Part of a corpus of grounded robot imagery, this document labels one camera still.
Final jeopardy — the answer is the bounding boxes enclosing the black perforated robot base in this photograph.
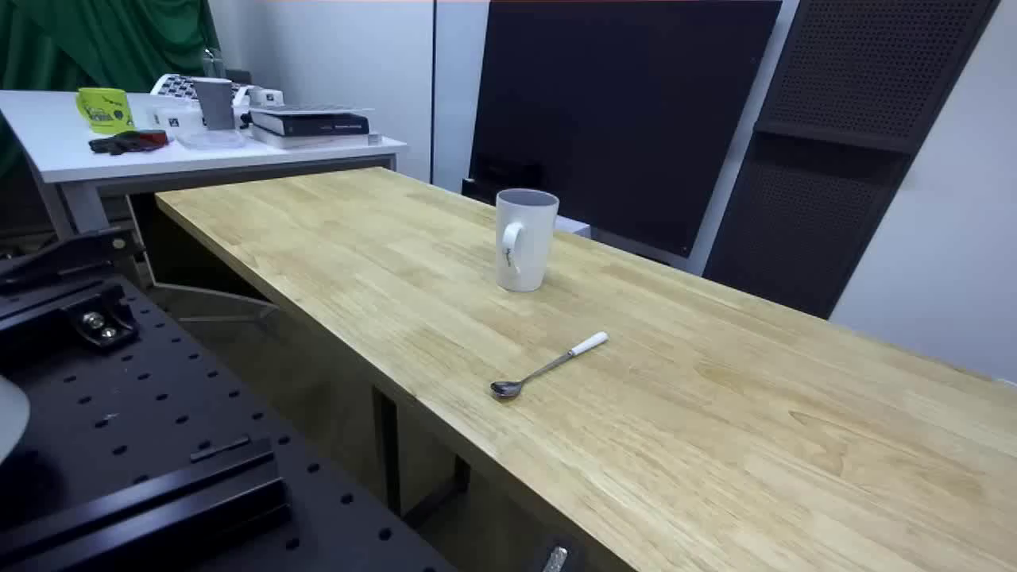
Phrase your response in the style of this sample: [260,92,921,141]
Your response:
[0,232,452,572]

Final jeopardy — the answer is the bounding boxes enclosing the metal spoon white handle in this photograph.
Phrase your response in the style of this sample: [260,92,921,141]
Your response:
[489,332,609,400]

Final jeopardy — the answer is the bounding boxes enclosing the green curtain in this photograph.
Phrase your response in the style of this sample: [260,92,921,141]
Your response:
[0,0,220,92]

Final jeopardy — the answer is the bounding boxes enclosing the dark perforated panel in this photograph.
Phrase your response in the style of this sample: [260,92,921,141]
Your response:
[706,0,1000,319]

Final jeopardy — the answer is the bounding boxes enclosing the white patterned box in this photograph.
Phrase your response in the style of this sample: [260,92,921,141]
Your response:
[150,74,204,135]

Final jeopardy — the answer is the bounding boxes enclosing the yellow green card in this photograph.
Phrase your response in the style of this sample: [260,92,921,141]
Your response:
[77,85,134,135]

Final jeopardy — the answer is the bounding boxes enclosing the white side table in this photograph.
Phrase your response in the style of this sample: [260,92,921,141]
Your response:
[0,88,404,237]

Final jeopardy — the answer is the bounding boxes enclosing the white ceramic mug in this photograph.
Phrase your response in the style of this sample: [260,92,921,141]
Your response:
[494,189,560,293]

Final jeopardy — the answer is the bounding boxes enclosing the dark panel with white frame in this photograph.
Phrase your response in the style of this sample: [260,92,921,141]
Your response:
[464,0,781,254]

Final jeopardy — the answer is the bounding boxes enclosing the dark red object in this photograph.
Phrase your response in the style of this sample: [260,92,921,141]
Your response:
[89,131,169,155]

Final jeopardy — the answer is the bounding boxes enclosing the black and white book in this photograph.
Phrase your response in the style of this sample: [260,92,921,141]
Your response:
[252,111,372,138]

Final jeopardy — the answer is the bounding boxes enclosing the grey cup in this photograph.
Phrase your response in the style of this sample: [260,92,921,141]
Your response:
[189,76,236,131]

